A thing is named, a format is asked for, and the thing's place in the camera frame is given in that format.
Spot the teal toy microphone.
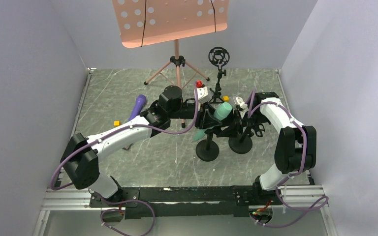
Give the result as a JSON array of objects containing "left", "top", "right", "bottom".
[{"left": 193, "top": 102, "right": 232, "bottom": 141}]

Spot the black round base mic stand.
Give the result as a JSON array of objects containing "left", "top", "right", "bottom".
[{"left": 195, "top": 133, "right": 220, "bottom": 162}]

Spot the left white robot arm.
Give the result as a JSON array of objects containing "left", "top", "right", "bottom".
[{"left": 51, "top": 86, "right": 211, "bottom": 200}]

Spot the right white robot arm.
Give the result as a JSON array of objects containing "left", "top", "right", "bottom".
[{"left": 213, "top": 92, "right": 316, "bottom": 191}]

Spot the pink music stand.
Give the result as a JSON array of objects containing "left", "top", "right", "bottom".
[{"left": 111, "top": 0, "right": 230, "bottom": 129}]

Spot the purple toy microphone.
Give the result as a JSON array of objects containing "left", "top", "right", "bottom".
[{"left": 128, "top": 94, "right": 147, "bottom": 121}]

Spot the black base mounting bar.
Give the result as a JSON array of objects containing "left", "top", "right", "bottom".
[{"left": 89, "top": 183, "right": 280, "bottom": 219}]

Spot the silver glitter microphone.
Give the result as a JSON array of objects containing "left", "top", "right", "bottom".
[{"left": 123, "top": 144, "right": 132, "bottom": 150}]

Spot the yellow cube near left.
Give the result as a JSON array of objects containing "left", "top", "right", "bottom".
[{"left": 114, "top": 120, "right": 121, "bottom": 127}]

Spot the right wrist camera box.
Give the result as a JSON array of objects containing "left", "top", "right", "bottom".
[{"left": 233, "top": 96, "right": 248, "bottom": 111}]

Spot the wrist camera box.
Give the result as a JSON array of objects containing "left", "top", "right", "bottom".
[
  {"left": 195, "top": 80, "right": 212, "bottom": 104},
  {"left": 233, "top": 96, "right": 248, "bottom": 111}
]

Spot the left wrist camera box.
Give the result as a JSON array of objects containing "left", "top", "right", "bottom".
[{"left": 195, "top": 80, "right": 212, "bottom": 104}]

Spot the black shock mount tripod stand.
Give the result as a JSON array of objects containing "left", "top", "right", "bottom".
[{"left": 208, "top": 46, "right": 230, "bottom": 104}]

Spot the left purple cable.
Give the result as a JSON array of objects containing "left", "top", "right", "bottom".
[{"left": 49, "top": 85, "right": 201, "bottom": 236}]

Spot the aluminium frame rail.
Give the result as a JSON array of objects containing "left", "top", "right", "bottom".
[{"left": 32, "top": 67, "right": 96, "bottom": 236}]

